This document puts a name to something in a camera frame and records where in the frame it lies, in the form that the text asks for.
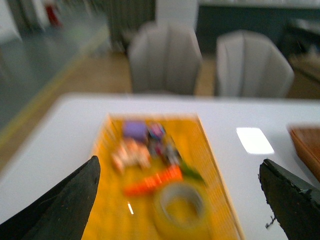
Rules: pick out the grey curtain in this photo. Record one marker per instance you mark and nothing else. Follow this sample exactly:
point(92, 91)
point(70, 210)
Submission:
point(125, 17)

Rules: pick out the grey chair right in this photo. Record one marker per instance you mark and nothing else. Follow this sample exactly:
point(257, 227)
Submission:
point(249, 65)

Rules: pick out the yellow woven basket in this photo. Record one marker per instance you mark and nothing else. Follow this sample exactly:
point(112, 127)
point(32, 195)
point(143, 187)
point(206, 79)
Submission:
point(115, 216)

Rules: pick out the purple box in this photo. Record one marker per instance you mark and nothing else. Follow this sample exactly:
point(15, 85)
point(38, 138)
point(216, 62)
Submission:
point(136, 130)

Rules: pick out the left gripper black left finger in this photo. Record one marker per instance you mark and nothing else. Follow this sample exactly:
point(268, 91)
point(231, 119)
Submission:
point(62, 213)

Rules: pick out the grey chair left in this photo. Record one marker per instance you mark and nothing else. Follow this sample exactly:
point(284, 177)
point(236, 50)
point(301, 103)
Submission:
point(164, 59)

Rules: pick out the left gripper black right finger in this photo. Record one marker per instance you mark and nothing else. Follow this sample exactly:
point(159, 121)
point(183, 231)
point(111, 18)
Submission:
point(294, 202)

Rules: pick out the orange marker pen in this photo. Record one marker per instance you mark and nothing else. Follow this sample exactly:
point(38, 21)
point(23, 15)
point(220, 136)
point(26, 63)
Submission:
point(152, 183)

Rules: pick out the grey chair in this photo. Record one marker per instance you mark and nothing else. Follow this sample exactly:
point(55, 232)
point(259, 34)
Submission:
point(164, 59)
point(249, 65)

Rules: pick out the green pen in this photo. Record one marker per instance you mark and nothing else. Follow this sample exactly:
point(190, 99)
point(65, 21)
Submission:
point(191, 173)

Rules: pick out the dark kitchen counter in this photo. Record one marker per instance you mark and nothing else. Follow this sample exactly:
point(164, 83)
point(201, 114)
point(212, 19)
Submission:
point(268, 17)

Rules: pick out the dark colourful packet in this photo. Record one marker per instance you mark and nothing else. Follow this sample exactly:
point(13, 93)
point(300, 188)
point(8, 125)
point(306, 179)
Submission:
point(160, 144)

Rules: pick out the yellow clear tape roll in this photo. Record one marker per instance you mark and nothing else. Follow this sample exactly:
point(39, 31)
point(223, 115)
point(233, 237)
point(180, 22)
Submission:
point(181, 210)

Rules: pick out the brown wicker basket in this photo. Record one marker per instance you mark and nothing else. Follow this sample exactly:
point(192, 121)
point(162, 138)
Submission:
point(306, 141)

